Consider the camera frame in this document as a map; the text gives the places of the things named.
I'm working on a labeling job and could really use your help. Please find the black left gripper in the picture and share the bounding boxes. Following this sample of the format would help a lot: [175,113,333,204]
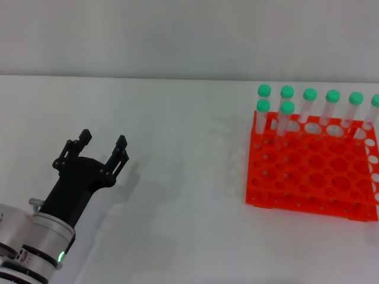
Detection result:
[37,128,130,229]

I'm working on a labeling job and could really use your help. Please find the clear test tube green cap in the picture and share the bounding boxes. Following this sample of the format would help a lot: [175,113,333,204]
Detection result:
[274,100,296,146]
[341,91,364,128]
[279,85,296,104]
[319,89,341,127]
[256,99,271,143]
[298,88,318,124]
[361,93,379,131]
[256,83,272,102]

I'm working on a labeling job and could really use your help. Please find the orange test tube rack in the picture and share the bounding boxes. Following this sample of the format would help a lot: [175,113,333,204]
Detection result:
[245,109,379,222]

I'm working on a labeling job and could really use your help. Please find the left gripper cable with plug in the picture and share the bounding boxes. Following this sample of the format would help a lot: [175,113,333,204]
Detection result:
[28,198,45,213]

